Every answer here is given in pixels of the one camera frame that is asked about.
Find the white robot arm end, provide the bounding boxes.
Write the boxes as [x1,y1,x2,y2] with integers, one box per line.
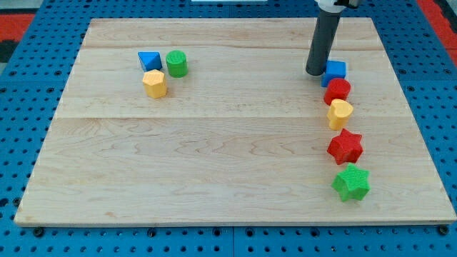
[315,0,363,14]

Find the blue cube block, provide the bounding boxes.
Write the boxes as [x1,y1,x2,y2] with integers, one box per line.
[321,60,346,88]

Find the wooden board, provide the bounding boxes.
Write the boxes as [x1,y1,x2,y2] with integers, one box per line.
[15,18,456,228]

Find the green cylinder block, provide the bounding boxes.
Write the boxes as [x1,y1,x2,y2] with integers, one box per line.
[166,50,188,78]

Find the yellow hexagon block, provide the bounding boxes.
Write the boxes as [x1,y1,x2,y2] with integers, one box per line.
[142,69,167,99]

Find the blue triangle block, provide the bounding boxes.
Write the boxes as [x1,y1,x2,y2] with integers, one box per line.
[138,51,163,72]

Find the yellow heart block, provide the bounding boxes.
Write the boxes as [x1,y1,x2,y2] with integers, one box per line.
[327,99,354,131]

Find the red cylinder block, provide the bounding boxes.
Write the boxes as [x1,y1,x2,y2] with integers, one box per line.
[323,78,351,105]

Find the red star block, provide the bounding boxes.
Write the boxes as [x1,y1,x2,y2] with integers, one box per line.
[327,128,363,165]

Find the green star block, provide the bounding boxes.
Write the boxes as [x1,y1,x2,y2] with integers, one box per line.
[331,163,371,202]

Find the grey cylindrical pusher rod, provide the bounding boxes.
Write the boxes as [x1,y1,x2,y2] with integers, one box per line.
[305,9,341,76]

